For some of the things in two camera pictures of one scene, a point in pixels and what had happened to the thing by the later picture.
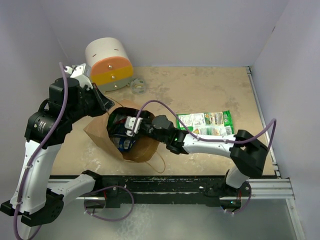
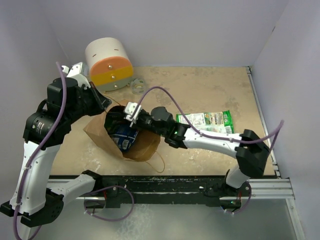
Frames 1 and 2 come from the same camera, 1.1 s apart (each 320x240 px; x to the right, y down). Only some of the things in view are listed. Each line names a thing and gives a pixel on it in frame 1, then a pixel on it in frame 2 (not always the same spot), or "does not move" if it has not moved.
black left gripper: (105, 104) does not move
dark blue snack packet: (123, 144) does not move
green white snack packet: (216, 123) does not move
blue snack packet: (115, 124) → (123, 135)
